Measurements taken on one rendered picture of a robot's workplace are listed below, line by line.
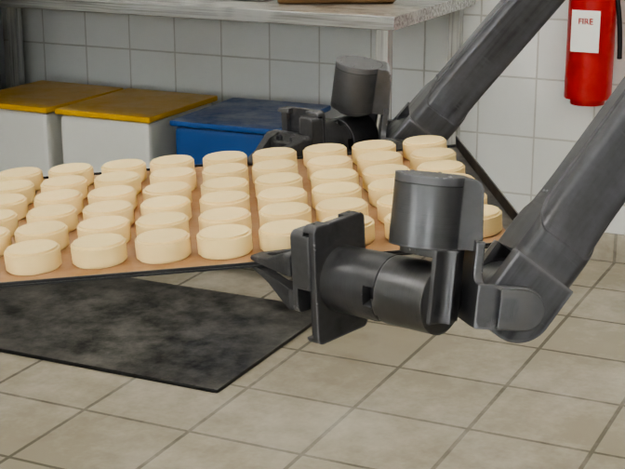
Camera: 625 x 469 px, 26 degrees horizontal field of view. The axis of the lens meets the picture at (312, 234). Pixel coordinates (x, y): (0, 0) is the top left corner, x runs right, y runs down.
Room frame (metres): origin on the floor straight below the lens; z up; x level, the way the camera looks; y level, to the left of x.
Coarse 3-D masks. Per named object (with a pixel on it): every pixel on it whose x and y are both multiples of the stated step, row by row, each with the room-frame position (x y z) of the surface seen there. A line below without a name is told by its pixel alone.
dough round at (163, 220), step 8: (144, 216) 1.24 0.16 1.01; (152, 216) 1.24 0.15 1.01; (160, 216) 1.24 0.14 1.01; (168, 216) 1.24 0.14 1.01; (176, 216) 1.24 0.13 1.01; (184, 216) 1.23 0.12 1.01; (136, 224) 1.23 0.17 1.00; (144, 224) 1.22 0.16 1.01; (152, 224) 1.21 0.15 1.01; (160, 224) 1.21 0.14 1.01; (168, 224) 1.21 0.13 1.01; (176, 224) 1.22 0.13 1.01; (184, 224) 1.22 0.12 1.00
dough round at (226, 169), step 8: (208, 168) 1.43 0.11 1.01; (216, 168) 1.42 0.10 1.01; (224, 168) 1.42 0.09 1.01; (232, 168) 1.42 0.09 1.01; (240, 168) 1.42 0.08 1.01; (208, 176) 1.41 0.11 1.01; (216, 176) 1.40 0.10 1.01; (224, 176) 1.40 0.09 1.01; (232, 176) 1.40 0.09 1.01; (240, 176) 1.41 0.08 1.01; (248, 176) 1.43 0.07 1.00
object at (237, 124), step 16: (208, 112) 4.47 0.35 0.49; (224, 112) 4.47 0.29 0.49; (240, 112) 4.47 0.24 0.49; (256, 112) 4.47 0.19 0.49; (272, 112) 4.47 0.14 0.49; (192, 128) 4.32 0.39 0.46; (208, 128) 4.28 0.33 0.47; (224, 128) 4.25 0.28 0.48; (240, 128) 4.23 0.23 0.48; (256, 128) 4.21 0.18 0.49; (272, 128) 4.19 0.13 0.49; (176, 144) 4.34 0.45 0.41; (192, 144) 4.31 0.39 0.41; (208, 144) 4.29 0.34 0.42; (224, 144) 4.26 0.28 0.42; (240, 144) 4.24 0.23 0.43; (256, 144) 4.22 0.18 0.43
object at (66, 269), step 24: (192, 192) 1.41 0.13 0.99; (192, 216) 1.31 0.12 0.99; (312, 216) 1.28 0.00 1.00; (72, 240) 1.25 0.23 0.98; (192, 240) 1.22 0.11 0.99; (384, 240) 1.18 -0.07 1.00; (0, 264) 1.18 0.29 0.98; (72, 264) 1.17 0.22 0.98; (120, 264) 1.16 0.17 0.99; (144, 264) 1.15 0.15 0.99; (168, 264) 1.15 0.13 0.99; (192, 264) 1.14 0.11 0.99
